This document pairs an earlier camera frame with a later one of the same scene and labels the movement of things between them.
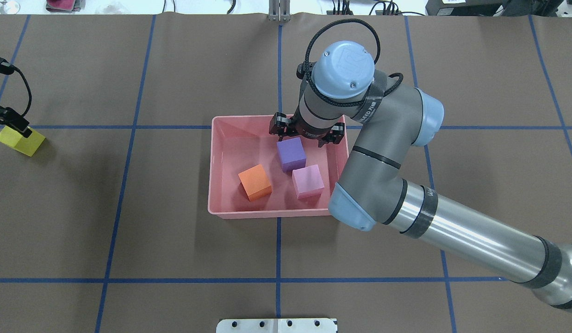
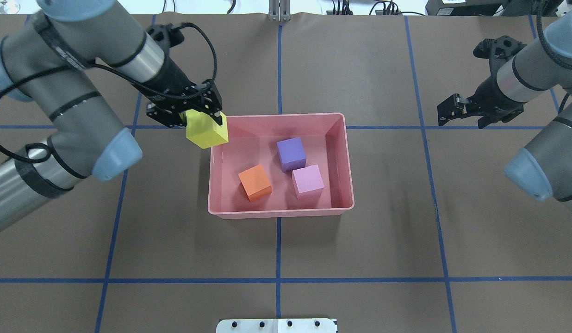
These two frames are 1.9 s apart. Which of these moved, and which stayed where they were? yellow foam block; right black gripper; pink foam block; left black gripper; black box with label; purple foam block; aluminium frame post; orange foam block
Moved: yellow foam block; left black gripper; right black gripper
Stayed: aluminium frame post; purple foam block; pink foam block; orange foam block; black box with label
